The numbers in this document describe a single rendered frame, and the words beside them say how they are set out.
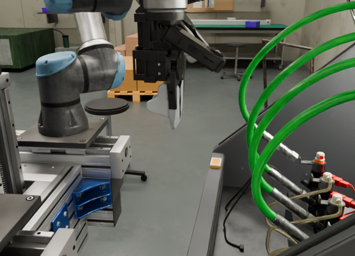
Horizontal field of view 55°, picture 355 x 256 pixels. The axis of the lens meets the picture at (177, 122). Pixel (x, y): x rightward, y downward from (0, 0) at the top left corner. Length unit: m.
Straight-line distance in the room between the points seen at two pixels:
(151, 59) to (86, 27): 0.57
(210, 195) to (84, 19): 0.66
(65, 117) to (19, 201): 0.36
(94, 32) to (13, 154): 0.44
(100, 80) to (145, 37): 0.49
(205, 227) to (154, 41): 0.42
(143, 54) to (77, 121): 0.53
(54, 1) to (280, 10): 8.03
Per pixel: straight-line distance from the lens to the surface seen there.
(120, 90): 5.07
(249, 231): 0.99
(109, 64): 1.09
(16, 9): 9.85
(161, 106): 0.62
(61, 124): 1.07
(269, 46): 0.72
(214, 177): 0.98
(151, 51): 0.59
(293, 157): 0.79
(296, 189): 0.73
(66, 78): 1.05
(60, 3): 0.87
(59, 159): 1.11
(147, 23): 0.61
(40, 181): 1.04
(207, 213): 0.83
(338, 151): 1.16
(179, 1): 0.59
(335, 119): 1.12
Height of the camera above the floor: 1.42
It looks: 20 degrees down
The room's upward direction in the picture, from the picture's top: straight up
